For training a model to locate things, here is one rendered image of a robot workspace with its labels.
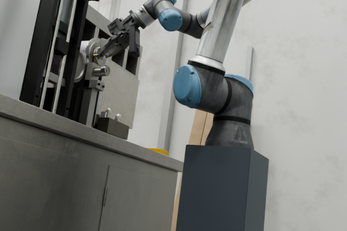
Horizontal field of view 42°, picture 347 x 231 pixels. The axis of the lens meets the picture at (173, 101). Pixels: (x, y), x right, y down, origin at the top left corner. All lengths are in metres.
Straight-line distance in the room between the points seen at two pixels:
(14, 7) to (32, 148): 0.64
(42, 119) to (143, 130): 3.06
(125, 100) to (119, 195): 1.20
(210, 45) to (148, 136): 2.85
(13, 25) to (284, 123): 2.54
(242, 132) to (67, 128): 0.51
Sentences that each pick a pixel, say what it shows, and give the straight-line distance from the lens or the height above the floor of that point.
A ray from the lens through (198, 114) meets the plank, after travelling 3.69.
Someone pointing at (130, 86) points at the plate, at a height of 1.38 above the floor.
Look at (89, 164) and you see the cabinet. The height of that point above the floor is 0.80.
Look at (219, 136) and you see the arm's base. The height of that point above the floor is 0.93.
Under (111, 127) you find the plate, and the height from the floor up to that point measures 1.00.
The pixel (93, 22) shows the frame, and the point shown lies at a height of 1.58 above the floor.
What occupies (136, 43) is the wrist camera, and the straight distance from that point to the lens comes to 1.69.
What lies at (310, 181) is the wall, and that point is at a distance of 3.58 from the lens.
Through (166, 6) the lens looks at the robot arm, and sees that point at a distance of 1.63.
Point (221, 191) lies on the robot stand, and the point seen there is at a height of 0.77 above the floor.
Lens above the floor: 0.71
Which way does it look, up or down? 14 degrees up
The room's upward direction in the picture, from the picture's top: 7 degrees clockwise
